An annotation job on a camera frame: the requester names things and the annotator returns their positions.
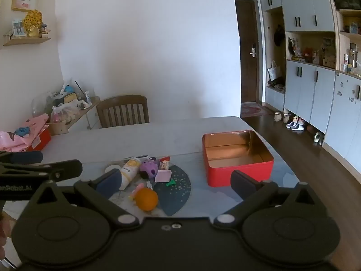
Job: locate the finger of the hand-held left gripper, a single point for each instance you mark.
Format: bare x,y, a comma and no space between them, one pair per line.
63,168
24,157

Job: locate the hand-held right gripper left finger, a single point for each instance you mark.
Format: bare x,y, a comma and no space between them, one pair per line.
108,183

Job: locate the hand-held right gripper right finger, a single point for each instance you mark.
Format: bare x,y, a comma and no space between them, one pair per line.
242,183

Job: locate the red tin box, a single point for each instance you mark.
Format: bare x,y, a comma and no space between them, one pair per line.
239,161

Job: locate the person's left hand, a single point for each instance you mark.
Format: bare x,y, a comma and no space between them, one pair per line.
2,233

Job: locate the pink printed cloth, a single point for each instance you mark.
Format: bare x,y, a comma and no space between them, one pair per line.
17,141

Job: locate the red cardboard box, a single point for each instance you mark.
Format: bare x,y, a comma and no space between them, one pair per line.
41,141

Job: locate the white bottle yellow label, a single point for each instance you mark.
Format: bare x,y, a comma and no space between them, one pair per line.
130,172

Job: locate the blue soft toy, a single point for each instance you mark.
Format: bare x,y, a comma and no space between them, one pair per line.
22,131

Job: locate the small pink toy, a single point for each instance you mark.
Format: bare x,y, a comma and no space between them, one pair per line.
137,189

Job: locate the orange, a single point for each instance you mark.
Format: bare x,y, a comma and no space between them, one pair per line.
146,199

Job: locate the purple plush toy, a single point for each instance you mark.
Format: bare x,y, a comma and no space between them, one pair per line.
150,168

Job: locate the wooden sideboard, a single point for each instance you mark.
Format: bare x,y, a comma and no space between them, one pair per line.
81,117

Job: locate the small pink box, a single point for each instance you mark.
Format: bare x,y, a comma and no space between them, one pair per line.
163,176

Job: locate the clear plastic bag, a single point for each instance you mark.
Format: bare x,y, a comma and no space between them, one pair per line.
41,104

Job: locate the plastic bag with items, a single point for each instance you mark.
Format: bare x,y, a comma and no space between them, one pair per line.
66,113

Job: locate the red snack packet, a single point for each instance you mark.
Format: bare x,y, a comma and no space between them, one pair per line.
164,164

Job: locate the small green toy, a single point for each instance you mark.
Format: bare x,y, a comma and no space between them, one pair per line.
170,183

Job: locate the dark speckled round placemat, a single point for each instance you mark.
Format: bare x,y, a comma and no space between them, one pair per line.
177,194

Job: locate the patterned door rug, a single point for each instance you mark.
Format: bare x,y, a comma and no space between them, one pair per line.
255,110

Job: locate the wooden chair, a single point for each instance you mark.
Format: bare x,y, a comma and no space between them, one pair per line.
124,110

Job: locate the white tube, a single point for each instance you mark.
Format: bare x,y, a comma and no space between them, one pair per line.
88,97

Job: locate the white slipper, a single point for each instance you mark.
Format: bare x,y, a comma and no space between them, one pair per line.
286,117
278,116

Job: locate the white and dark sneaker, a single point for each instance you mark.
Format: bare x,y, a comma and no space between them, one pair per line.
298,126
291,124

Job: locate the light shoe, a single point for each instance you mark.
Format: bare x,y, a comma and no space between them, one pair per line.
318,138

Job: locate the white tote bag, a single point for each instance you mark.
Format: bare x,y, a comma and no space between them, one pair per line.
274,72

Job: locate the dark wooden door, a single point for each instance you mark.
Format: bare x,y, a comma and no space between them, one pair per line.
246,62

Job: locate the golden flower ornament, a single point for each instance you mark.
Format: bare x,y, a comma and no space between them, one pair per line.
33,22

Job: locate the dark figurine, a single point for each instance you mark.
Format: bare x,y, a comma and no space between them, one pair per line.
292,46

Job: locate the white pump bottle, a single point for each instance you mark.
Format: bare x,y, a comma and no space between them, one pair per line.
345,63

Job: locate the wooden wall shelf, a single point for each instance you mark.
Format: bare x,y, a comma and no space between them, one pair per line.
26,41

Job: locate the small photo frame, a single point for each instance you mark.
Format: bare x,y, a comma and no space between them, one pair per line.
17,28

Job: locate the white wall cabinet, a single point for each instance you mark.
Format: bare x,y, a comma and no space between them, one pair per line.
307,2

